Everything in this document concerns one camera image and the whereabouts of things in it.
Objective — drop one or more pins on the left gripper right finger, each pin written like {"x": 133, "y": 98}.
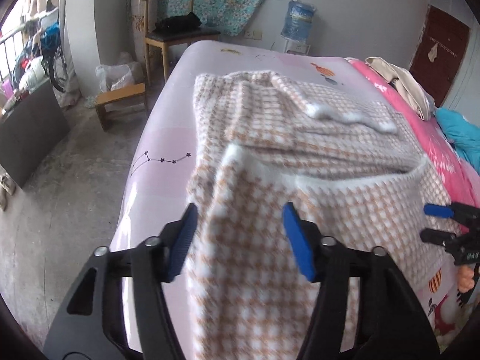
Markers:
{"x": 365, "y": 308}

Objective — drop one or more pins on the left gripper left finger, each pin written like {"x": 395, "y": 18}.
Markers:
{"x": 116, "y": 307}

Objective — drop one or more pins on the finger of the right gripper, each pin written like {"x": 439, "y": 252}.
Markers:
{"x": 441, "y": 211}
{"x": 437, "y": 237}

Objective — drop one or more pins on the beige houndstooth knit coat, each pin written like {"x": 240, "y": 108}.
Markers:
{"x": 352, "y": 165}

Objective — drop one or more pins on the right hand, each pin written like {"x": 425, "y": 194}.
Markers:
{"x": 465, "y": 278}

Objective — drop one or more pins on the pink patterned blanket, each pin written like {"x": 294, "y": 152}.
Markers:
{"x": 458, "y": 176}

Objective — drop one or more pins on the teal blue garment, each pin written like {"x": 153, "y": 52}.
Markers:
{"x": 461, "y": 134}

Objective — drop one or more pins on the cream garment on bed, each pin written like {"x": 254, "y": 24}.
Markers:
{"x": 405, "y": 85}

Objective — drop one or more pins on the dark brown door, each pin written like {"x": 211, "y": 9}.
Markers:
{"x": 440, "y": 53}

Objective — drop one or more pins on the pale pink bed sheet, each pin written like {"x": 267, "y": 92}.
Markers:
{"x": 157, "y": 187}

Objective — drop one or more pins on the dark grey board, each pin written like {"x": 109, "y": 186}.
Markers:
{"x": 30, "y": 132}

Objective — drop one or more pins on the small wooden stool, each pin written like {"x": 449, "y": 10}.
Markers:
{"x": 120, "y": 102}

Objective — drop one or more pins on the white water dispenser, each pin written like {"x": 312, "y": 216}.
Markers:
{"x": 288, "y": 46}

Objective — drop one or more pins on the blue water bottle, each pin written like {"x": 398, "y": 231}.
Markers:
{"x": 298, "y": 21}

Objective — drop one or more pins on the white plastic bag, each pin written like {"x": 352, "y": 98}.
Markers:
{"x": 126, "y": 72}

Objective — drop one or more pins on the blue bag on balcony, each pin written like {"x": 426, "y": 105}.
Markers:
{"x": 50, "y": 40}

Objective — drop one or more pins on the wooden chair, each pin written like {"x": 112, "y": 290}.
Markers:
{"x": 164, "y": 41}

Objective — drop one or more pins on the black bag on chair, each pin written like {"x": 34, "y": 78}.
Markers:
{"x": 178, "y": 24}

